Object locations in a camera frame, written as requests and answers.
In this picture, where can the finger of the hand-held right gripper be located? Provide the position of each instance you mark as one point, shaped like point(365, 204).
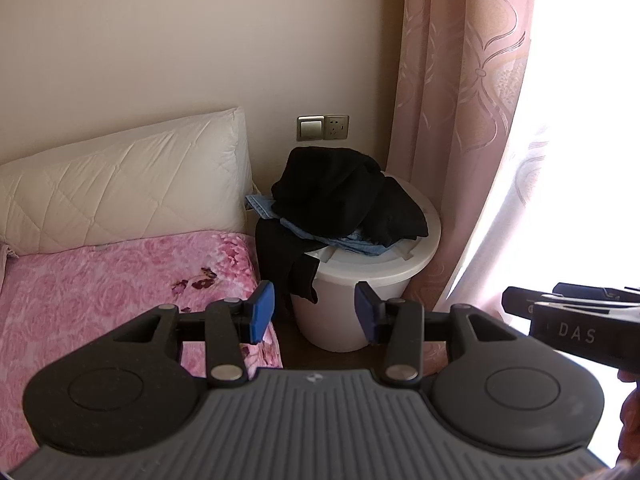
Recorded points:
point(517, 302)
point(595, 293)

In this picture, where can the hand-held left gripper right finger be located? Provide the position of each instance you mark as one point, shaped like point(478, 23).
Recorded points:
point(365, 310)

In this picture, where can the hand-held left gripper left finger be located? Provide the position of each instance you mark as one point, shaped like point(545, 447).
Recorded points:
point(262, 310)

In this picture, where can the white plastic bucket with lid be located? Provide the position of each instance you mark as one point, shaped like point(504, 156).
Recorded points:
point(360, 280)

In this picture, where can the black garment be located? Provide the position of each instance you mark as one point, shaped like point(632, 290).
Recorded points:
point(340, 190)
point(280, 260)

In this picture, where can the person's right hand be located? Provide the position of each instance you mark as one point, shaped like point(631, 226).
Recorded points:
point(631, 425)

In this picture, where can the blue jeans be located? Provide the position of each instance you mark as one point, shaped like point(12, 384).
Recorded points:
point(350, 246)

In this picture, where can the white sheer curtain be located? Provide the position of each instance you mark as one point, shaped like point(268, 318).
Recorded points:
point(530, 180)

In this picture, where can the white quilted pillow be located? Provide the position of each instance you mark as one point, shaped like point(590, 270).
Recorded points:
point(125, 185)

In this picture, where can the pink floral blanket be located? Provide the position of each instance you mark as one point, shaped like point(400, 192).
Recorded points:
point(75, 300)

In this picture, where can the pink patterned curtain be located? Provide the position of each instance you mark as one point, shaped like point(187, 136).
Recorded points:
point(450, 85)

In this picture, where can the metal wall socket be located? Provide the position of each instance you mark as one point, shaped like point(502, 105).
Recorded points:
point(336, 127)

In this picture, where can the metal wall light switch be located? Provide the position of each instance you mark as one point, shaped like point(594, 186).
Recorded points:
point(310, 128)

